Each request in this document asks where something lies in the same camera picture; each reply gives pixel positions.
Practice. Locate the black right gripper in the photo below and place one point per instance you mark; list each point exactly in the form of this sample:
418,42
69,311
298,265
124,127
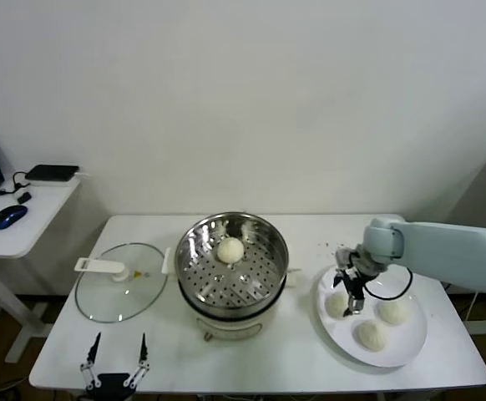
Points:
355,286

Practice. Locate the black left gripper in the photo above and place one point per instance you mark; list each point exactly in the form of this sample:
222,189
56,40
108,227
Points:
113,384

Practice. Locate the white steamed baozi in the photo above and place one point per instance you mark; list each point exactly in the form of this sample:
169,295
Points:
393,313
371,336
230,250
335,307

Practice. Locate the light blue right robot arm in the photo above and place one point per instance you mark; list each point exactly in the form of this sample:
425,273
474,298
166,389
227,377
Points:
456,250

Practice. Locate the perforated steel steamer basket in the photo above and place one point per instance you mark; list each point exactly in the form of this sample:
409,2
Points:
268,246

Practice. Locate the scattered brown crumbs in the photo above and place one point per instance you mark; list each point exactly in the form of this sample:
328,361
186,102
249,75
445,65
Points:
328,244

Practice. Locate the white round plate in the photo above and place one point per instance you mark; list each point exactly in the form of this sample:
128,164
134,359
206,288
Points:
393,351

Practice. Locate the white electric cooker pot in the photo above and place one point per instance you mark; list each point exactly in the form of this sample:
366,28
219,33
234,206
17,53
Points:
226,323

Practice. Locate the white side desk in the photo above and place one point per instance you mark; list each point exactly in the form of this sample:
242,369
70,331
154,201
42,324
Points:
38,217

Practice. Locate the blue computer mouse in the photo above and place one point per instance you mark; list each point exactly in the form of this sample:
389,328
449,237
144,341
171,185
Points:
9,217

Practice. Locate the small black dongle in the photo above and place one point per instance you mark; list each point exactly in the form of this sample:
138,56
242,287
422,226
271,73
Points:
23,197

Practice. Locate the black flat hard drive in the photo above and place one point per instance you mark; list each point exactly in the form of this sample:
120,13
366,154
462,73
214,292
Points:
51,173

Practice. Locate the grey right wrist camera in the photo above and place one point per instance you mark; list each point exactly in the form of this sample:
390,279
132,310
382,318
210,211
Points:
345,257

